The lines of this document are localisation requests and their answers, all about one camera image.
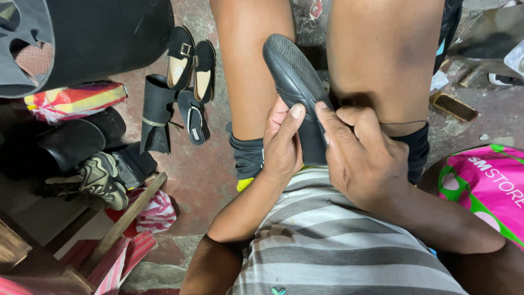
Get person's left hand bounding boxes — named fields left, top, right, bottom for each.
left=262, top=97, right=307, bottom=182

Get person's right hand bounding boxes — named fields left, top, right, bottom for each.
left=315, top=102, right=411, bottom=212

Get black leather loafer shoe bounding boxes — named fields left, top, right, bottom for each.
left=262, top=34, right=335, bottom=167

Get black shorts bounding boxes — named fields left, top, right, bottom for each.
left=225, top=120, right=431, bottom=186

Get yellow cloth piece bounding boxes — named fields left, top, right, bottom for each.
left=236, top=176, right=255, bottom=193

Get grey white striped shirt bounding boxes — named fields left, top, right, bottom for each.
left=226, top=166, right=470, bottom=295

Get black sandal with silver trim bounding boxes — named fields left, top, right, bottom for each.
left=177, top=89, right=211, bottom=146

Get person's left leg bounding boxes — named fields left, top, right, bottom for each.
left=209, top=0, right=298, bottom=142

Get person's leg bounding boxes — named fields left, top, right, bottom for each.
left=326, top=0, right=445, bottom=138
left=209, top=0, right=298, bottom=142

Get wooden shoe brush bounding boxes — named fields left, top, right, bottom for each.
left=429, top=90, right=479, bottom=123

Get black buckle flat shoe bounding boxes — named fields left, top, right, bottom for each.
left=192, top=39, right=217, bottom=105
left=166, top=25, right=196, bottom=92

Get person's right leg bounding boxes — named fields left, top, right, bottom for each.
left=326, top=0, right=445, bottom=138

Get white paper scrap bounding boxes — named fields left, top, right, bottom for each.
left=429, top=70, right=450, bottom=92

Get pink green shopping bag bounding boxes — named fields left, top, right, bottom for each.
left=437, top=144, right=524, bottom=251

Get black cut rubber strip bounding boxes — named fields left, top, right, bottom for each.
left=139, top=74, right=178, bottom=156

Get red white striped cloth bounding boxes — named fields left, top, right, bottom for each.
left=105, top=188, right=178, bottom=235

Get black shoe upper piece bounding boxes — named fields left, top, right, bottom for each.
left=112, top=141, right=159, bottom=190

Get black bag with blue trim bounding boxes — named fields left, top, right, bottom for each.
left=433, top=0, right=464, bottom=75

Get shiny metal sheet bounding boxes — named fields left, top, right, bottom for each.
left=446, top=3, right=524, bottom=81

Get olive black sneaker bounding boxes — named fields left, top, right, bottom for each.
left=44, top=151, right=130, bottom=212

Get clear plastic container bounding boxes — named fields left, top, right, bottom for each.
left=503, top=39, right=524, bottom=78

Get red striped woven bag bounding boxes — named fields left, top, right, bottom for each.
left=53, top=231, right=157, bottom=295

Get small black rubber roll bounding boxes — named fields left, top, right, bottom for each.
left=34, top=107, right=127, bottom=173

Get large black rubber sheet roll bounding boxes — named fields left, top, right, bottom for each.
left=39, top=0, right=176, bottom=94

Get colourful striped plastic bag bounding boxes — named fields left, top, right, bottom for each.
left=23, top=81, right=129, bottom=126

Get wooden block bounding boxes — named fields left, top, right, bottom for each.
left=0, top=219, right=33, bottom=265

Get grey cut rubber sheet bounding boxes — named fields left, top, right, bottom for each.
left=0, top=0, right=56, bottom=99

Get wooden tool handle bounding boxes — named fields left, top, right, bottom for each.
left=89, top=172, right=169, bottom=264

